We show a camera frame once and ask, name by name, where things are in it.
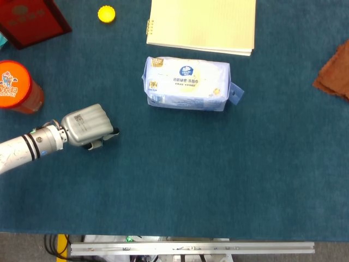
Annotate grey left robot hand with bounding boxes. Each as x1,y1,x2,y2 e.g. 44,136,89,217
60,103,120,151

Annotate blue tissue pack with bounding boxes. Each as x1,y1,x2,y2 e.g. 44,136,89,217
141,56,245,112

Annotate yellow bottle cap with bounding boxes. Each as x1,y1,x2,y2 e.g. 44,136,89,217
98,5,116,24

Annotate orange cylindrical canister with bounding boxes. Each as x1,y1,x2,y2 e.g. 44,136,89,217
0,59,45,115

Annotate teal felt table mat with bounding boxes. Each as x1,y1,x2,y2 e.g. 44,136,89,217
0,0,349,242

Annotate red box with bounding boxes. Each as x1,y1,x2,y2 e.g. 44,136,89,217
0,0,73,50

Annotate yellow spiral notebook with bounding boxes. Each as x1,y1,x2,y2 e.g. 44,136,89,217
146,0,257,57

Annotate brown folded cloth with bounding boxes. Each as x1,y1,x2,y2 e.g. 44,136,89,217
312,39,349,103

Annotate black cables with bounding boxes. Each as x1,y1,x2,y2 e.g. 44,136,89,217
44,234,71,259

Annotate aluminium profile rail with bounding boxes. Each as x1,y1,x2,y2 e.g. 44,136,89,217
70,241,316,257

